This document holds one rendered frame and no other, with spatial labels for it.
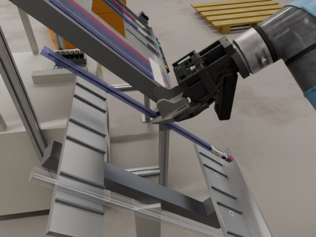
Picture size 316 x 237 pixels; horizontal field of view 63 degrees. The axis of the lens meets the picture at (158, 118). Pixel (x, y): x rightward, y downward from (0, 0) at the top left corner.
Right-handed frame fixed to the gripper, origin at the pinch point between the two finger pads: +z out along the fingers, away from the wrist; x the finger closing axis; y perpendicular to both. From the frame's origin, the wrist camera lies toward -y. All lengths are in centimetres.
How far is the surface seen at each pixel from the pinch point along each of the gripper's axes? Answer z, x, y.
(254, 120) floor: -19, -97, -128
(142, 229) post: 17.2, 12.4, -16.3
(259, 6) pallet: -108, -321, -176
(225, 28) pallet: -47, -258, -140
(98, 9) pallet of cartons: 51, -223, -25
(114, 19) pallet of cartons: 46, -226, -43
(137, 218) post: 15.0, 12.4, -11.2
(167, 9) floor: 3, -358, -114
